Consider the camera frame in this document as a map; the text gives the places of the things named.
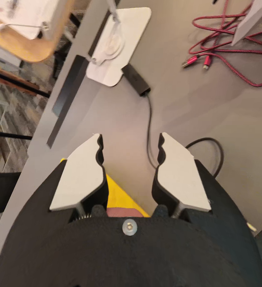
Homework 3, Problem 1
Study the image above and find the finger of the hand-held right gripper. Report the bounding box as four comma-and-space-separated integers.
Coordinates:
231, 0, 262, 46

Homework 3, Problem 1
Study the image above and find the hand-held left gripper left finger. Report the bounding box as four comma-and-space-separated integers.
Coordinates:
49, 134, 109, 216

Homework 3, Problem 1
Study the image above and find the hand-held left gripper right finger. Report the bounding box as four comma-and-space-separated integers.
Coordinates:
152, 132, 212, 218

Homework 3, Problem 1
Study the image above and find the yellow plastic bin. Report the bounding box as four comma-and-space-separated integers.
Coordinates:
60, 158, 150, 217

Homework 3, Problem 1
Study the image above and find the pink braided usb cable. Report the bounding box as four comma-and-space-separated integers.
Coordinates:
181, 0, 262, 87

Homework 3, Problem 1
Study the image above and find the black usb hub with cable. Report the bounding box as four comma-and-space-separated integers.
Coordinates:
122, 63, 224, 178

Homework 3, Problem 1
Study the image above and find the white stand with wooden board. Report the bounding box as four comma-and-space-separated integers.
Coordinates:
0, 0, 152, 87

